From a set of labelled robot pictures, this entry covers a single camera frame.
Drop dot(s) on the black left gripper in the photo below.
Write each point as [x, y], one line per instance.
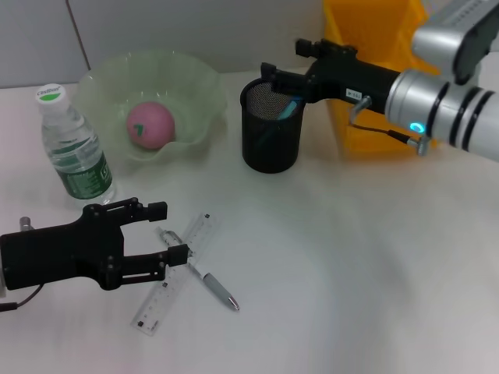
[58, 253]

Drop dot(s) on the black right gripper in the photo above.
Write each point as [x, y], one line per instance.
[351, 82]

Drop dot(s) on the blue scissors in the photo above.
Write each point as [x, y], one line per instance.
[290, 109]

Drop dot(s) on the clear green-label water bottle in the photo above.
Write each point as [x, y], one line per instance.
[78, 171]

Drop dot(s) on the pink toy peach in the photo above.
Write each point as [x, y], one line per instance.
[152, 124]

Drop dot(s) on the clear plastic ruler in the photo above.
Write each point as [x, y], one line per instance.
[156, 308]

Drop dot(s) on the grey-grip ballpoint pen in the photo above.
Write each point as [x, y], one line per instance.
[218, 290]

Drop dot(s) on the black mesh pen cup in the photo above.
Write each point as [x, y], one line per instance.
[273, 156]

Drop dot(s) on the yellow plastic bin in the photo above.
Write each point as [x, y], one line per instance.
[370, 132]

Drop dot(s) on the green wavy glass bowl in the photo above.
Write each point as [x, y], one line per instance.
[187, 89]

